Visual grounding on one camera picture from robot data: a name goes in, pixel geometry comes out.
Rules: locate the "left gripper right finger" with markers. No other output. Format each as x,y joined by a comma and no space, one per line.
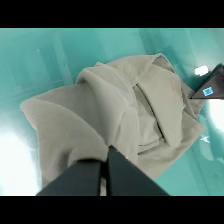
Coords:
128,178

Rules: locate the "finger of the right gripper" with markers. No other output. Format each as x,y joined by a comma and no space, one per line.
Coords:
213,87

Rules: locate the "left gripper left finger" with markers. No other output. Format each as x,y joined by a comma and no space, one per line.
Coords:
80,180

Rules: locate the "brown shirt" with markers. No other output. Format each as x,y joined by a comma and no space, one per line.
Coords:
110,110

